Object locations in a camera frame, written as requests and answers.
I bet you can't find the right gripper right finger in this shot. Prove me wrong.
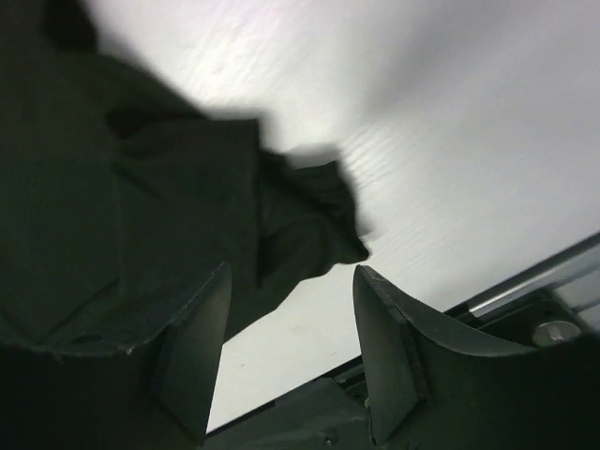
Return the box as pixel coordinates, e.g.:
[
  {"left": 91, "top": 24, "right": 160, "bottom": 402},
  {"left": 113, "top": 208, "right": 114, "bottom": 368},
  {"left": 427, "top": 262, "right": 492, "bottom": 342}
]
[{"left": 352, "top": 266, "right": 599, "bottom": 449}]

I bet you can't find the aluminium rail frame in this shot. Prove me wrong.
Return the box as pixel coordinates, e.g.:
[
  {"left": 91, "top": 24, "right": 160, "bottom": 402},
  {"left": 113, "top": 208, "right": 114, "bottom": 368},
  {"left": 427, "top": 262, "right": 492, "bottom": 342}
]
[{"left": 446, "top": 233, "right": 599, "bottom": 324}]

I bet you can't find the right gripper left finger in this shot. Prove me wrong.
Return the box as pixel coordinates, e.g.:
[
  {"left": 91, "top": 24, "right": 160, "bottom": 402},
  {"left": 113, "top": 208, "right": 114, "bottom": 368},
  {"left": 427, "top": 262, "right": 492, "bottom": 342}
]
[{"left": 1, "top": 264, "right": 232, "bottom": 449}]

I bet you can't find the black t shirt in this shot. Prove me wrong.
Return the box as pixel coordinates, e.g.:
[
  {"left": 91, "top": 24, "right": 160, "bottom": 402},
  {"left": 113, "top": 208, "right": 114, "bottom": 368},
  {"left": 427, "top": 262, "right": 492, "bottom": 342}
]
[{"left": 1, "top": 1, "right": 369, "bottom": 346}]

